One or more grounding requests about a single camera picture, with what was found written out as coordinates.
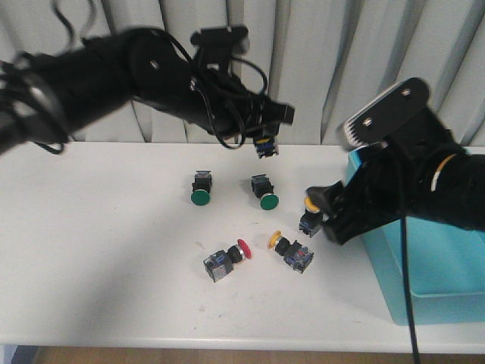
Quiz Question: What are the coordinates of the yellow push button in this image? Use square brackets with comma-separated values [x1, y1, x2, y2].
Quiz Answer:
[268, 231, 314, 274]
[299, 196, 328, 237]

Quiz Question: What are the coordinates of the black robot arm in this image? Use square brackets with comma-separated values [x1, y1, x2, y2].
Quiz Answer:
[306, 144, 484, 244]
[1, 26, 295, 158]

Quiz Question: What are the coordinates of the right green push button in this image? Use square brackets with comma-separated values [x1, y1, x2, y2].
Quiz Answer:
[251, 174, 279, 211]

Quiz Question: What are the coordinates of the black hanging cable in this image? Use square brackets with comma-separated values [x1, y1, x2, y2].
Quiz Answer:
[399, 215, 421, 364]

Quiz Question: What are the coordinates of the lying red push button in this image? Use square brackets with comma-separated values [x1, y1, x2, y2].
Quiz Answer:
[203, 239, 252, 283]

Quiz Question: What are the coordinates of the left green push button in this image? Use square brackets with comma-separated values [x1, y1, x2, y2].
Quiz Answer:
[190, 171, 212, 206]

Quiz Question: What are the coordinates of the white pleated curtain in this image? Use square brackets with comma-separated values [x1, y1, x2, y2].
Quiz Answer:
[0, 0, 485, 146]

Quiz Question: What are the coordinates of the light blue plastic box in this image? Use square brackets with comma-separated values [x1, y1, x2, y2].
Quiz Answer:
[343, 148, 485, 327]

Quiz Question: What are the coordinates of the green push button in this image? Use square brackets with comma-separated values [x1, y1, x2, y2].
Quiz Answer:
[251, 174, 279, 211]
[190, 171, 212, 206]

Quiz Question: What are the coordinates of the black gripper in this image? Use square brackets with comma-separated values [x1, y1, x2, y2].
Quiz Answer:
[188, 72, 295, 140]
[306, 143, 432, 245]

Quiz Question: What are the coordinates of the red push button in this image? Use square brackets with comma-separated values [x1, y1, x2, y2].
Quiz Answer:
[203, 239, 252, 283]
[253, 136, 279, 158]

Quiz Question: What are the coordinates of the lying yellow push button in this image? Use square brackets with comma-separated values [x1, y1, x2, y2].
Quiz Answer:
[268, 231, 314, 274]

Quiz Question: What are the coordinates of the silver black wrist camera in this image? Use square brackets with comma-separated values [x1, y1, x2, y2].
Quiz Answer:
[336, 77, 430, 151]

